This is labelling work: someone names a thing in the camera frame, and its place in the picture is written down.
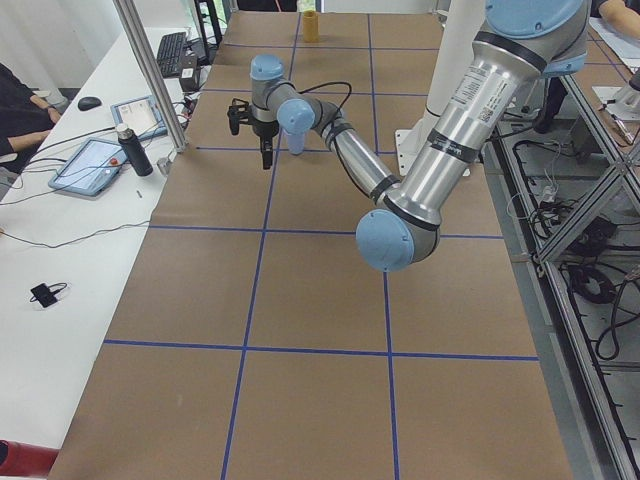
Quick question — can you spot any yellow cup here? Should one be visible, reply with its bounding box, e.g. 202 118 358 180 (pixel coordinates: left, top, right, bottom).
301 10 320 43

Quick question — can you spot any black computer mouse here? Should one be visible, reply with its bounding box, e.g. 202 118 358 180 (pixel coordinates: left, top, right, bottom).
77 96 102 112

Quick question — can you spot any near teach pendant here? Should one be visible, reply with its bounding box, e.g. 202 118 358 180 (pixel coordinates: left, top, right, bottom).
48 138 126 197

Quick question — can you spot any teach pendant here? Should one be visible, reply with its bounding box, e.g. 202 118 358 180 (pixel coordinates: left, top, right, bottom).
48 138 126 197
110 95 167 140

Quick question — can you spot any far teach pendant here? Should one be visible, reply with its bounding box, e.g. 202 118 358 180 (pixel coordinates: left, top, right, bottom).
110 95 167 140

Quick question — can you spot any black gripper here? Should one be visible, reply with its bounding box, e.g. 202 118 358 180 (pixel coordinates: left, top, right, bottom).
227 98 279 170

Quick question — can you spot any seated person in black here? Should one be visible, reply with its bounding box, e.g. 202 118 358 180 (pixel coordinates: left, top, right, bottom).
1 64 61 174

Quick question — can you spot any blue cup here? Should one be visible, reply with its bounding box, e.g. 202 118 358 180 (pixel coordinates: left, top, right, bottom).
284 131 306 155

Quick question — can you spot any small black device with cable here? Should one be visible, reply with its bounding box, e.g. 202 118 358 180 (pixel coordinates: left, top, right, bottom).
29 282 68 308

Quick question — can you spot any black water bottle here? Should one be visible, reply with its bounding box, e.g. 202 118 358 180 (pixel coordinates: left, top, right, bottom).
115 123 153 177

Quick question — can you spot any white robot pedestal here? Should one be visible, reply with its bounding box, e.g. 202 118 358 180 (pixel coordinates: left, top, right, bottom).
395 0 485 176

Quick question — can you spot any aluminium frame post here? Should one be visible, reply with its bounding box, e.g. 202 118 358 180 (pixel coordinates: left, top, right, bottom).
113 0 187 153

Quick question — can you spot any black keyboard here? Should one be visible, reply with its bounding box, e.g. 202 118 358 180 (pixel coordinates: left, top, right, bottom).
156 32 187 78

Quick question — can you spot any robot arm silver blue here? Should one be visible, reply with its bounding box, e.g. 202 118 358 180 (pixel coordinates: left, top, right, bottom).
227 1 590 272

